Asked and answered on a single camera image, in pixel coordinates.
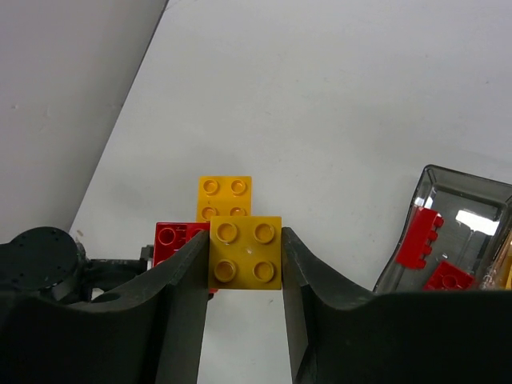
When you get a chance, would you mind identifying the red L-shaped lego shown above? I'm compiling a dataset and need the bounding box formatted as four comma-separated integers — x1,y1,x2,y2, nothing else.
395,207,444,270

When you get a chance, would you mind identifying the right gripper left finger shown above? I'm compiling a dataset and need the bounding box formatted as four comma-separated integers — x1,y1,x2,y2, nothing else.
1,231,209,383

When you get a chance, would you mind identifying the grey transparent container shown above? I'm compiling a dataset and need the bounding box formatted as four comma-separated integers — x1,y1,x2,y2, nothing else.
374,165,511,294

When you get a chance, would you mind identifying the red rounded lego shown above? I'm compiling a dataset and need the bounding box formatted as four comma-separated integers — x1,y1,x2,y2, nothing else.
153,222,219,295

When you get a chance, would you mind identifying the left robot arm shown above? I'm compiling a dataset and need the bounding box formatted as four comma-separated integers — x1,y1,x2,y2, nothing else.
1,226,154,304

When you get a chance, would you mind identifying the yellow square lego brick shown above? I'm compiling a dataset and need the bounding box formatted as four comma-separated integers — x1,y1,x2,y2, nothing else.
208,216,282,290

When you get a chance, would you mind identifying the amber transparent container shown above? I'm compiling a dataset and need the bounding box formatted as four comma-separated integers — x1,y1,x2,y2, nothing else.
480,232,511,290

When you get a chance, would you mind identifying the small red lego brick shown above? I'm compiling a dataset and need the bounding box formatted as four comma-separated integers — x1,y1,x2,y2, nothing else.
423,261,474,290

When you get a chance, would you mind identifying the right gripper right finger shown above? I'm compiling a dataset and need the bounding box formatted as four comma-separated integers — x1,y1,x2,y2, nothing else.
282,228,511,383

